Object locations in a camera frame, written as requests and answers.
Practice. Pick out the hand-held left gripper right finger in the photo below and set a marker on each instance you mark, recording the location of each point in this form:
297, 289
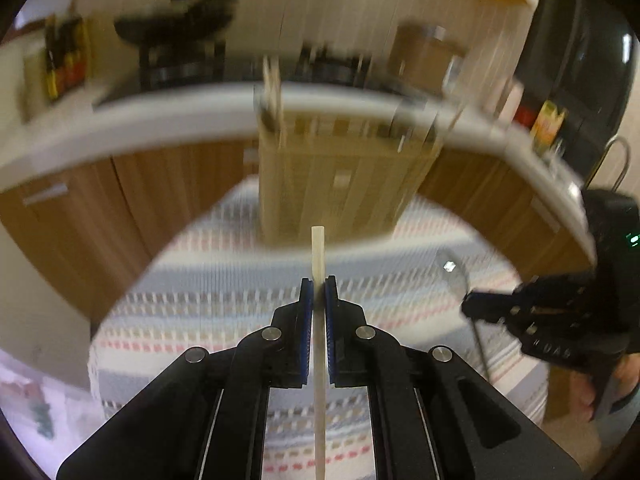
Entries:
331, 320

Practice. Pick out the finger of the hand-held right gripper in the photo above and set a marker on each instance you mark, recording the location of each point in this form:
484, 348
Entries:
492, 307

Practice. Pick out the black stove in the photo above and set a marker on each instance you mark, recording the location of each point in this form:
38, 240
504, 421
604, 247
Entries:
165, 70

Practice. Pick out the red container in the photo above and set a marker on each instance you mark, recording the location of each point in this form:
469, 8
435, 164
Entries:
525, 116

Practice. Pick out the brown canister with metal lid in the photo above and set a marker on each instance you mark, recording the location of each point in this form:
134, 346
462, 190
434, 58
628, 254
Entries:
425, 57

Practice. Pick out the striped woven cloth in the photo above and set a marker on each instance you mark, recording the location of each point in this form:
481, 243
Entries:
210, 280

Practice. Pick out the yellow box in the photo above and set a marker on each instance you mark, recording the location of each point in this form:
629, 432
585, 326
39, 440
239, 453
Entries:
547, 121

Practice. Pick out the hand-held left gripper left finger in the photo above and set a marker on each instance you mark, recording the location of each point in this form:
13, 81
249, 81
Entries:
306, 320

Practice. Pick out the metal spoon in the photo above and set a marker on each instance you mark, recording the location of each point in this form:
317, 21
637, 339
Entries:
452, 267

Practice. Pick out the black oven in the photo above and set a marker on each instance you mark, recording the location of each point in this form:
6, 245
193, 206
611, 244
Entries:
575, 50

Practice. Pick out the person's right hand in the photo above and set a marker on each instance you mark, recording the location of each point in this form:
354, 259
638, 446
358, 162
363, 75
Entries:
631, 380

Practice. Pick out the black frying pan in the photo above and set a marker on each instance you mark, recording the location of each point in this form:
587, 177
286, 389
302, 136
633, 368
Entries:
175, 22

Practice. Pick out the group of sauce bottles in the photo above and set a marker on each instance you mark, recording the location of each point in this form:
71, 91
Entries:
67, 57

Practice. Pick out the beige plastic utensil basket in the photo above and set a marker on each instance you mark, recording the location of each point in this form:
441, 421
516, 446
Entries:
340, 185

